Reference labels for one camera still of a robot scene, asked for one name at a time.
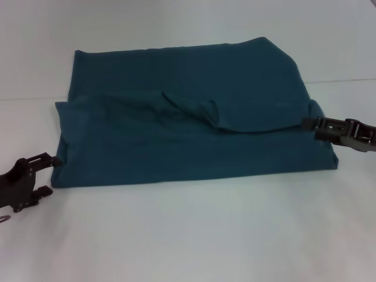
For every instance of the blue FREE print T-shirt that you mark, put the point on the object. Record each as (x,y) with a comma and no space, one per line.
(182,88)

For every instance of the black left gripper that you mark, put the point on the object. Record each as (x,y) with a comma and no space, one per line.
(14,185)

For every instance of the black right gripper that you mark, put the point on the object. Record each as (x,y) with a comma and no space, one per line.
(359,135)

